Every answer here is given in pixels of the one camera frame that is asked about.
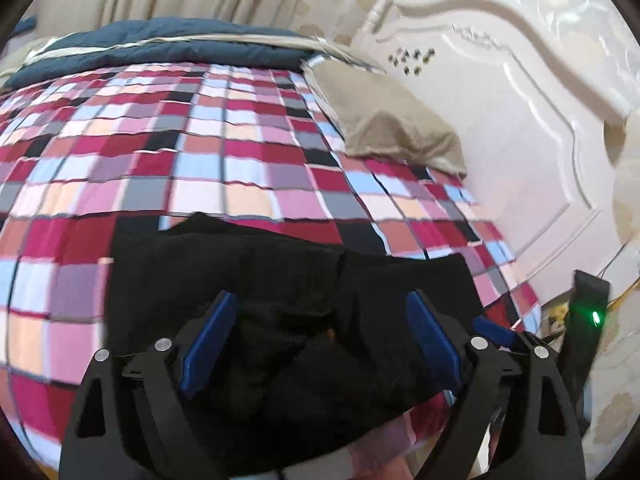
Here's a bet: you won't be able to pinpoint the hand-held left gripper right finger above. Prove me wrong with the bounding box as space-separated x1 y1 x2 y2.
405 290 586 480

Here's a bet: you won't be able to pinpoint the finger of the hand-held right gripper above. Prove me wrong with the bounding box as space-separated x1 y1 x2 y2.
472 315 523 352

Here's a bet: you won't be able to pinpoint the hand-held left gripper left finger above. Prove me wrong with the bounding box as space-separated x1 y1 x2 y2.
59 290 238 480

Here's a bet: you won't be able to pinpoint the black studded pants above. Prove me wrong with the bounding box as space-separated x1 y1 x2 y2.
105 212 483 476

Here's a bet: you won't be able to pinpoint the person's pink trouser leg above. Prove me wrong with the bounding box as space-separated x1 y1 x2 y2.
345 402 451 480

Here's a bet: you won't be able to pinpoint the checkered bed sheet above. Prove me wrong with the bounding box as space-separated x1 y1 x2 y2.
0 62 543 461

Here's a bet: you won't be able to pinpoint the white carved headboard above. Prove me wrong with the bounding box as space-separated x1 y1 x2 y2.
360 0 636 321

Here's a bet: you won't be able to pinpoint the beige pillow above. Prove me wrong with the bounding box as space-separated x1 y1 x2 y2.
0 37 57 87
300 55 468 177

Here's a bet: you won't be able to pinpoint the cluster of dark stickers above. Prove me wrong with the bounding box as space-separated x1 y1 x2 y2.
389 49 435 75

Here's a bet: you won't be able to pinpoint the dark blue quilt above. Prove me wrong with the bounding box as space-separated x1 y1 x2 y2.
2 16 386 91

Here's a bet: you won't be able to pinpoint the yellow cable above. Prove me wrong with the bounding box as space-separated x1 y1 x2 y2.
600 240 640 311

